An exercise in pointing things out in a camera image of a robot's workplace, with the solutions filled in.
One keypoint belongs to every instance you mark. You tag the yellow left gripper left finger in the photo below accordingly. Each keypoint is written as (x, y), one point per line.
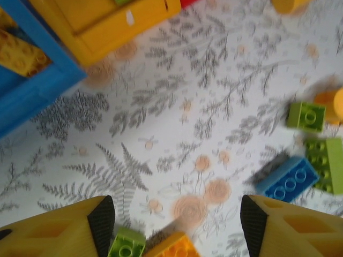
(53, 235)

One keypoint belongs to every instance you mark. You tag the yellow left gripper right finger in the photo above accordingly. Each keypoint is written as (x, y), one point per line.
(294, 235)

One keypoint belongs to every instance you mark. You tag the blue lego brick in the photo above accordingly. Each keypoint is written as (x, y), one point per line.
(278, 171)

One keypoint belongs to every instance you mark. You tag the green long lego brick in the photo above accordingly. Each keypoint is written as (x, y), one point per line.
(335, 160)

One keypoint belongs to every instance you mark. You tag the green square lego brick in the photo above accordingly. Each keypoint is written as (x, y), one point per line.
(300, 117)

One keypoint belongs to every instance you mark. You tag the orange lego brick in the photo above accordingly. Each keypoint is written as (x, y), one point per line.
(174, 246)
(325, 97)

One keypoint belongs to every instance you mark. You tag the yellow round lego piece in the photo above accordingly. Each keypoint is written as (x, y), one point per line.
(339, 107)

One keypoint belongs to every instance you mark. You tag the blue plastic container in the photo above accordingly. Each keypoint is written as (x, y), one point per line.
(40, 88)

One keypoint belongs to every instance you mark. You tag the floral white tablecloth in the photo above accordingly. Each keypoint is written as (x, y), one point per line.
(174, 120)

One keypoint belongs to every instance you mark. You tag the yellow lego brick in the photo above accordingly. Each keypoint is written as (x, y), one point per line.
(18, 53)

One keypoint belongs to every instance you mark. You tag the yellow plastic container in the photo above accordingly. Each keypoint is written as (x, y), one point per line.
(120, 29)

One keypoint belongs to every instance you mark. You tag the red plastic container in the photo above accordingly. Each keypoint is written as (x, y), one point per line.
(187, 2)

